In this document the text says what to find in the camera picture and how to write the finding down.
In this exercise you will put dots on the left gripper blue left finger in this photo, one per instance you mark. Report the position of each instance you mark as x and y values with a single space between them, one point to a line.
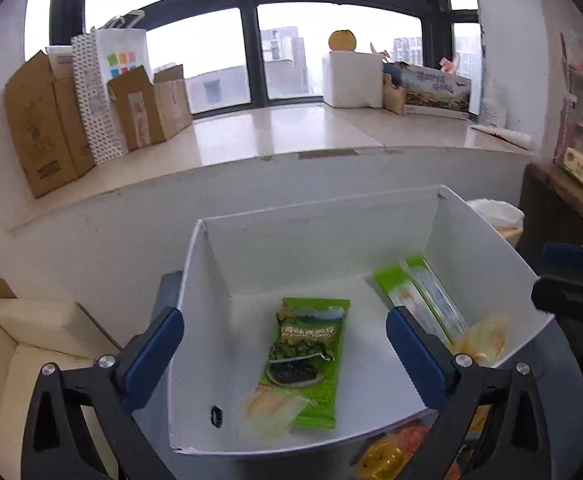
143 361

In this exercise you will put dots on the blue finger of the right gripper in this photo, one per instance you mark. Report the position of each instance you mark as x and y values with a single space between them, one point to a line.
559 296
564 255

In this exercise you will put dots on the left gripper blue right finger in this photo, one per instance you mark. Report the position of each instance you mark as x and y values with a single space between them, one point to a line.
426 359

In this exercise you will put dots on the orange lid jelly cup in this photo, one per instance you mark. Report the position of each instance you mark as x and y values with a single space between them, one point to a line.
485 341

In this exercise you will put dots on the pink jelly cup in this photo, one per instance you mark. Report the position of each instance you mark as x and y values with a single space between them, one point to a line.
409 438

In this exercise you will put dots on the green white candy bag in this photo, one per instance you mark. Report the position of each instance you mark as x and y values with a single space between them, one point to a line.
411 283

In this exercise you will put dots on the yellow jelly cup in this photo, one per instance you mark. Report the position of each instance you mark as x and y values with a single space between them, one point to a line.
382 460

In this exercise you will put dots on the green seaweed snack bag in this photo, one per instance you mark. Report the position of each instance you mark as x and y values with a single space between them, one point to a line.
305 356

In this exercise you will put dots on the clear jelly cup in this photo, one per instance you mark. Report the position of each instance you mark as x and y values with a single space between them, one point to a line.
269 413

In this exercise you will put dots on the brown stone side counter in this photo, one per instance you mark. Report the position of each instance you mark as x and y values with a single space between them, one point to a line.
552 201

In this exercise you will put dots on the cream leather sofa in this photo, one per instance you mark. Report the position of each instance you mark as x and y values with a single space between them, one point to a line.
32 334

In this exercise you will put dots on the white open storage box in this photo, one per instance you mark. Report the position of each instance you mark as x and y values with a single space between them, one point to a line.
240 267

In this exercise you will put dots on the landscape printed gift box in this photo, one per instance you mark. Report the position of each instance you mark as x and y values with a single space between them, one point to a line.
435 93

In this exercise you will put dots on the open small cardboard box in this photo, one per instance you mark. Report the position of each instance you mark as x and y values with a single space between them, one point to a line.
150 112

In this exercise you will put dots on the tall brown cardboard box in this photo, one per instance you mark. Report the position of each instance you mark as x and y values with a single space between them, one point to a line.
46 126

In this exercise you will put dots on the white foam box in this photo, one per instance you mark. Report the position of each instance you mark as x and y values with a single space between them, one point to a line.
353 80

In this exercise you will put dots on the white dotted paper bag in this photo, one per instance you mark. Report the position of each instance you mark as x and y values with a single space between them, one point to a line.
98 57

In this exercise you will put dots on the black window frame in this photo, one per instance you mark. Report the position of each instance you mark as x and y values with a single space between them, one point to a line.
239 54

